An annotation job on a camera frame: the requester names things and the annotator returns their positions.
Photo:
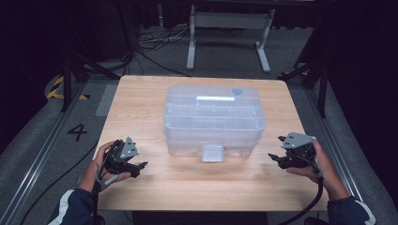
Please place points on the grey metal table frame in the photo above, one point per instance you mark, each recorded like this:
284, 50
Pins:
230, 20

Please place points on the clear plastic storage box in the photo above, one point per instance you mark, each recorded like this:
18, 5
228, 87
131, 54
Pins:
216, 122

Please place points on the black metal stand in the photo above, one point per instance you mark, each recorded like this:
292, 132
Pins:
322, 90
67, 81

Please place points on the person's right hand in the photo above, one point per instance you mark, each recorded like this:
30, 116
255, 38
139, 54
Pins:
325, 172

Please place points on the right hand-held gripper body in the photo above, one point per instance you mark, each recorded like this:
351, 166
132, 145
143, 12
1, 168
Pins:
302, 153

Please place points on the person's left hand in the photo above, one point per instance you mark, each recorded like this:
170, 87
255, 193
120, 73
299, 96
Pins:
98, 172

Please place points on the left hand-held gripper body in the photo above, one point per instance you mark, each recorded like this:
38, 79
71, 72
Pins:
119, 159

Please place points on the aluminium floor rail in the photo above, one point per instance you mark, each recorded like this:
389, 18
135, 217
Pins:
338, 140
37, 162

